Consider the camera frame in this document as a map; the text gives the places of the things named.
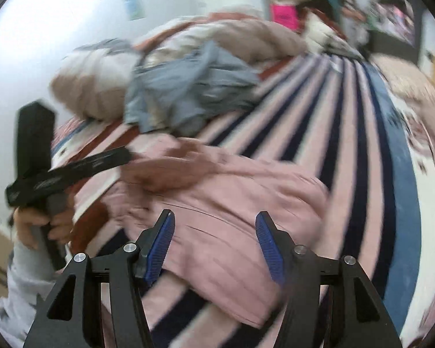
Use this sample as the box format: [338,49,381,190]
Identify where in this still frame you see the bright pink bag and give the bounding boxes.
[270,3,299,31]

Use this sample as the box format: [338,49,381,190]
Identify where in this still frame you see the white cushion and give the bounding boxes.
[302,12,343,53]

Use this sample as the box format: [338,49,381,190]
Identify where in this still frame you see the floral pink pillow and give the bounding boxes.
[371,53,435,104]

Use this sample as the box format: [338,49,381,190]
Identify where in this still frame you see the striped plush bed blanket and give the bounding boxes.
[52,55,435,347]

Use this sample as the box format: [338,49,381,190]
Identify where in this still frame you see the grey star-print left sleeve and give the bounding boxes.
[0,240,59,347]

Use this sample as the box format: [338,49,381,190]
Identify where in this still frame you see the blue wall sticker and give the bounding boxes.
[123,0,145,21]

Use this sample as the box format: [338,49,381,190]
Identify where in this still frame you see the person's left hand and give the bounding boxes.
[12,193,74,250]

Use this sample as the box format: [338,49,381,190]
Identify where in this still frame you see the dark cluttered shelf unit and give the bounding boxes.
[366,0,425,64]

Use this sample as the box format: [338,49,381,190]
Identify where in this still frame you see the pink checked pants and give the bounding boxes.
[103,134,328,327]

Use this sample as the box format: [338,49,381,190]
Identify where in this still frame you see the grey-blue crumpled garment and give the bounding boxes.
[123,41,259,137]

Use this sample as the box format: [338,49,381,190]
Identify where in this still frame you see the beige pink rumpled duvet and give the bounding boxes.
[49,6,307,122]

